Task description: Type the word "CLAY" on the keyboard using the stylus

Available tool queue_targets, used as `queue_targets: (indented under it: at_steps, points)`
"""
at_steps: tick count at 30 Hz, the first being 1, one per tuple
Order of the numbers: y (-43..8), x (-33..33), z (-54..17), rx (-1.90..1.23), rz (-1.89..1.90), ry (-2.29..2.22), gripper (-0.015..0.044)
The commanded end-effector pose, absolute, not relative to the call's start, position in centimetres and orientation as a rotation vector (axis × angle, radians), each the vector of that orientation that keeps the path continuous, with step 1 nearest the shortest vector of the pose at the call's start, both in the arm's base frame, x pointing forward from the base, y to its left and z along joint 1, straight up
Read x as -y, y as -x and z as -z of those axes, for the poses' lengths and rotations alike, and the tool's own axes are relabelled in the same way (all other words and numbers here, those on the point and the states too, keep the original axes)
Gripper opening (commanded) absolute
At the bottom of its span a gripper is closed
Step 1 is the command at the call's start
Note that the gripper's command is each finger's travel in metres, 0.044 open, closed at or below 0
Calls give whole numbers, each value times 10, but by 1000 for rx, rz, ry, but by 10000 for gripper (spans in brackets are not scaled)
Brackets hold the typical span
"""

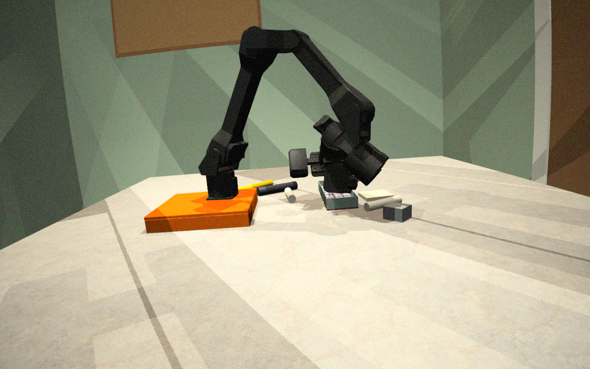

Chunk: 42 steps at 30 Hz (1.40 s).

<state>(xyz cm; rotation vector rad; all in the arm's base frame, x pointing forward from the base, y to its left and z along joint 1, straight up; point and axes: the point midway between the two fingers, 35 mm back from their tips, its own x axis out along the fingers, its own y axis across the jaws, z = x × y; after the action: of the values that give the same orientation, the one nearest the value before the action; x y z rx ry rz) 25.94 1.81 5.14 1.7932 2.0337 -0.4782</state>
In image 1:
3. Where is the white cylinder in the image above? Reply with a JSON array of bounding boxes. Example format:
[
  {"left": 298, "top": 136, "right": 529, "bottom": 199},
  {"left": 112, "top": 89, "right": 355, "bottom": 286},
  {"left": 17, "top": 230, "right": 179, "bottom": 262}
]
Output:
[
  {"left": 364, "top": 196, "right": 402, "bottom": 212},
  {"left": 284, "top": 188, "right": 296, "bottom": 202}
]

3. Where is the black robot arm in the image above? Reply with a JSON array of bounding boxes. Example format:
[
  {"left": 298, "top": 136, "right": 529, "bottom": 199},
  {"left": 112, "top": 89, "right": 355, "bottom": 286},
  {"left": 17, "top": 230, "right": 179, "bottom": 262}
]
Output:
[{"left": 198, "top": 26, "right": 389, "bottom": 201}]

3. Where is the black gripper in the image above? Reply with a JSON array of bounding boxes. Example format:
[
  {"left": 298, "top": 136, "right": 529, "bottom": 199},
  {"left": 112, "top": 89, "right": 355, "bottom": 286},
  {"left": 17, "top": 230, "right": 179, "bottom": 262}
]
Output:
[{"left": 288, "top": 146, "right": 345, "bottom": 178}]

